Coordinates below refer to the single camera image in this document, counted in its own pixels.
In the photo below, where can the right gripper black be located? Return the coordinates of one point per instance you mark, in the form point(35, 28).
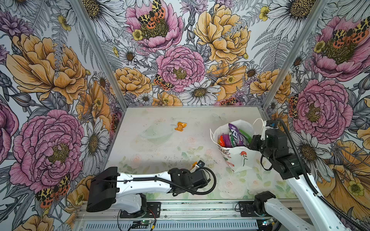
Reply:
point(256, 139)

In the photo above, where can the green chips bag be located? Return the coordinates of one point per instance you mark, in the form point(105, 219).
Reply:
point(246, 136)

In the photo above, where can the purple snack packet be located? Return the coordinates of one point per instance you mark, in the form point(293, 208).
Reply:
point(237, 136)

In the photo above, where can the white floral paper bag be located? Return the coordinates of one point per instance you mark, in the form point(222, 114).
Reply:
point(239, 158)

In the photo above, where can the small red snack packet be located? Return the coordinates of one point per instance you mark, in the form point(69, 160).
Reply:
point(221, 141)

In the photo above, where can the magenta snack bag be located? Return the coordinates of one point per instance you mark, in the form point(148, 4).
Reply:
point(227, 141)

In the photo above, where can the narrow orange snack packet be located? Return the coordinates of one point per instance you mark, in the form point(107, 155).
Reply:
point(195, 166)

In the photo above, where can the green white snack packet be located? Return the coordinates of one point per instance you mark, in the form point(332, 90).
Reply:
point(232, 141)

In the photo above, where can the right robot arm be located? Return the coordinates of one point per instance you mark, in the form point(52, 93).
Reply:
point(323, 216)

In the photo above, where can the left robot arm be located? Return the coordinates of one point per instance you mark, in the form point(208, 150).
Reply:
point(112, 189)

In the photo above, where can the small orange snack packet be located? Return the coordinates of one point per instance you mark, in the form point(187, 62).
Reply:
point(180, 126)

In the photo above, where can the green circuit board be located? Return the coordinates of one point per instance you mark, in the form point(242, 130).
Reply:
point(144, 224)

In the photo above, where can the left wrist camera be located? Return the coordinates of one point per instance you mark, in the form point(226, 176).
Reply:
point(200, 164)

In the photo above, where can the aluminium front rail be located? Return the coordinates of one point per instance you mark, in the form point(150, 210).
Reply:
point(181, 215)

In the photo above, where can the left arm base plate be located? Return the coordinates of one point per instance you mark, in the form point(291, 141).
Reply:
point(149, 210)

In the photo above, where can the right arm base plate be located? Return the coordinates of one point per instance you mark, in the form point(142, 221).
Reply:
point(247, 209)

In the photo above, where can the right aluminium frame post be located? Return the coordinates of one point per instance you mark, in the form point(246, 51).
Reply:
point(313, 17)

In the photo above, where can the aluminium frame post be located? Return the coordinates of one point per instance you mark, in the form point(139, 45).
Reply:
point(313, 17)
point(89, 29)

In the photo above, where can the left aluminium frame post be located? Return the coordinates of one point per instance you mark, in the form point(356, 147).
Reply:
point(89, 29)

